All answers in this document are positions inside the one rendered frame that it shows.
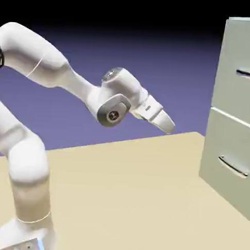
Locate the pale green cabinet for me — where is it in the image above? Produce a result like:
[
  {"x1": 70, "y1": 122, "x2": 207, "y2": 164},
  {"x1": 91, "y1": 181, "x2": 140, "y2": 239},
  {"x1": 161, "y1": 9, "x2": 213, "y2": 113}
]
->
[{"x1": 196, "y1": 15, "x2": 250, "y2": 223}]

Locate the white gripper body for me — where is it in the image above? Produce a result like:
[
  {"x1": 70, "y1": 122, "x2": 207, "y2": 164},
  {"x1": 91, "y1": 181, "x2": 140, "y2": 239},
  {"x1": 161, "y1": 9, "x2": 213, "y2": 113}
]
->
[{"x1": 150, "y1": 109, "x2": 177, "y2": 135}]

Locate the pale green drawer front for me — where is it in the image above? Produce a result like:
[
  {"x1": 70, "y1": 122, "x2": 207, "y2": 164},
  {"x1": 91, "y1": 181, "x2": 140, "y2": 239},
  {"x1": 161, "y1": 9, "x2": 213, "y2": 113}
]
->
[
  {"x1": 210, "y1": 18, "x2": 250, "y2": 124},
  {"x1": 196, "y1": 106, "x2": 250, "y2": 223}
]

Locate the dark curved metal handle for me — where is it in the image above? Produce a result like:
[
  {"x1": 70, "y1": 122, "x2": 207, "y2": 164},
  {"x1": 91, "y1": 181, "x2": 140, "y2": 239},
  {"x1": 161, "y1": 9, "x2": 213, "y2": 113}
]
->
[
  {"x1": 236, "y1": 69, "x2": 250, "y2": 79},
  {"x1": 217, "y1": 155, "x2": 250, "y2": 177}
]

